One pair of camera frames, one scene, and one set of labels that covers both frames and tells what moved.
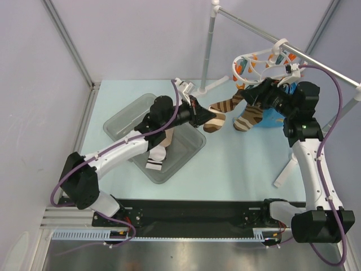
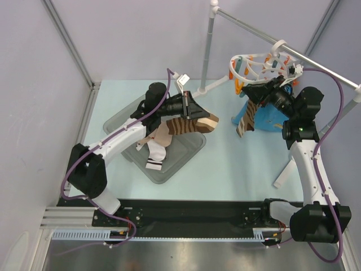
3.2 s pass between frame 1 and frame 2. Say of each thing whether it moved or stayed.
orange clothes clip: moved
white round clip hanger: stayed
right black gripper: stayed
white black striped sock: stayed
